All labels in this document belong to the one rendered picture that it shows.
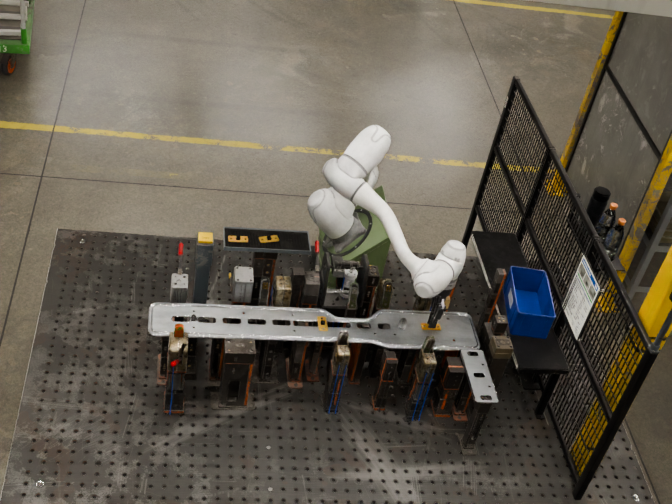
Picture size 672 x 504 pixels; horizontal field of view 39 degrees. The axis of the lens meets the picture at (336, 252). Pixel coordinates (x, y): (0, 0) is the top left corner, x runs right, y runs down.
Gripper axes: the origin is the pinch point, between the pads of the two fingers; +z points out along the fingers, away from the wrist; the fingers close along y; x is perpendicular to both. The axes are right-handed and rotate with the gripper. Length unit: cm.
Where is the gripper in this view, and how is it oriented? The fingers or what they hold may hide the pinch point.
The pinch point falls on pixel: (433, 319)
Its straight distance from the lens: 405.8
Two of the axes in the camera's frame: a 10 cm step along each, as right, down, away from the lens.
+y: 1.1, 6.5, -7.6
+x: 9.8, 0.5, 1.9
